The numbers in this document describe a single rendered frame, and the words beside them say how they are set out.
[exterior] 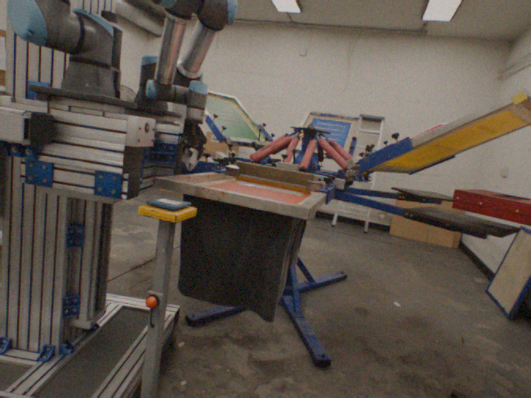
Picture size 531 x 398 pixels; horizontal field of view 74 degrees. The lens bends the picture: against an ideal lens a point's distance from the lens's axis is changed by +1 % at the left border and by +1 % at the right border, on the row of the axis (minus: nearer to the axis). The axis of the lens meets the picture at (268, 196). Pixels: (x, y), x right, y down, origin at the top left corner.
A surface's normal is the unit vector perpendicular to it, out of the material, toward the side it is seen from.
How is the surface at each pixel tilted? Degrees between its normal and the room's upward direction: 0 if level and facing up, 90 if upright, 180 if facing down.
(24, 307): 90
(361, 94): 90
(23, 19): 97
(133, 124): 90
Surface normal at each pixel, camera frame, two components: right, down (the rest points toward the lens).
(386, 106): -0.28, 0.12
